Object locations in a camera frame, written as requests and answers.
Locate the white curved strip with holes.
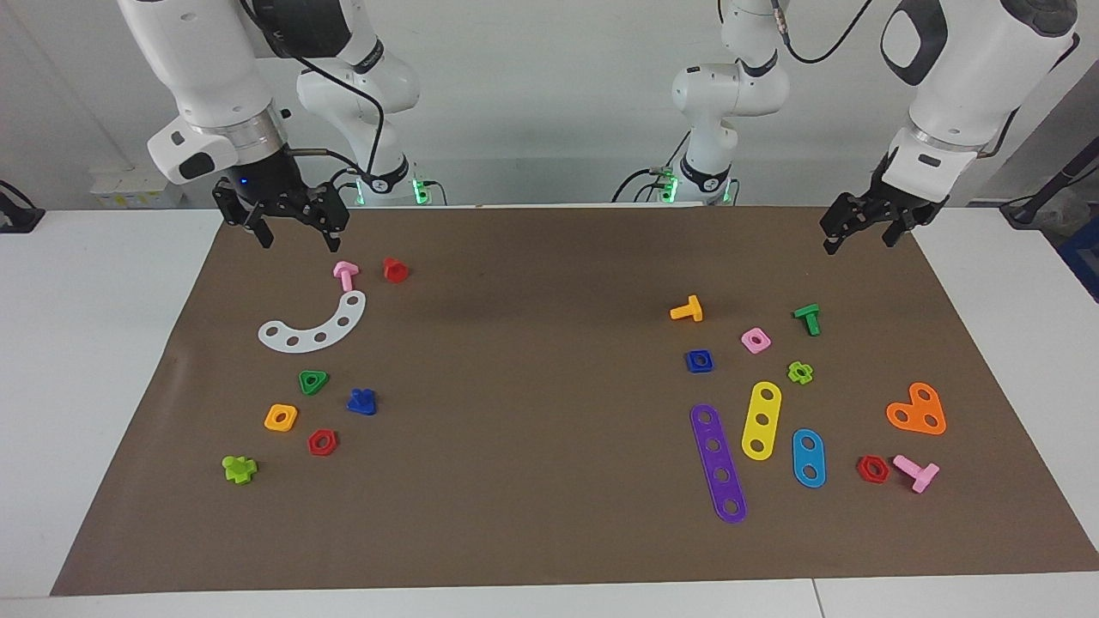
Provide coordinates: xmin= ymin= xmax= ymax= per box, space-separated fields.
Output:
xmin=258 ymin=290 xmax=367 ymax=354

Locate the black cable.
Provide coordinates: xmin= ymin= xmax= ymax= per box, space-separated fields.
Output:
xmin=239 ymin=0 xmax=387 ymax=183
xmin=770 ymin=0 xmax=877 ymax=65
xmin=612 ymin=166 xmax=688 ymax=204

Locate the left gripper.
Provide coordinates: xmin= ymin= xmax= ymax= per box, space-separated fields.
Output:
xmin=819 ymin=152 xmax=950 ymax=257

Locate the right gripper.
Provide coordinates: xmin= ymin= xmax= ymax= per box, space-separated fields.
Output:
xmin=212 ymin=148 xmax=351 ymax=253

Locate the blue crate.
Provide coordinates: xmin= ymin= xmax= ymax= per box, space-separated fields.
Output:
xmin=1056 ymin=215 xmax=1099 ymax=303

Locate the blue strip with two holes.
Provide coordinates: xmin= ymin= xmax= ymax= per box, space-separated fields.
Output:
xmin=791 ymin=427 xmax=828 ymax=489

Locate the white wall box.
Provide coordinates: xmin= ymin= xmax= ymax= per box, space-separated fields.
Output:
xmin=89 ymin=167 xmax=183 ymax=210

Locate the orange heart plate with holes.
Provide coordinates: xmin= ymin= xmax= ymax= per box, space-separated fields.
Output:
xmin=885 ymin=382 xmax=948 ymax=437

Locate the purple strip with four holes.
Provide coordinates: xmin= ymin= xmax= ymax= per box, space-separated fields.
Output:
xmin=689 ymin=403 xmax=749 ymax=525

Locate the yellow strip with three holes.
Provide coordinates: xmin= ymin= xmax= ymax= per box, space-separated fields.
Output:
xmin=740 ymin=380 xmax=784 ymax=463

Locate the black stand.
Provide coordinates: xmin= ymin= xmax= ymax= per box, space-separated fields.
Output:
xmin=0 ymin=179 xmax=46 ymax=235
xmin=999 ymin=136 xmax=1099 ymax=229

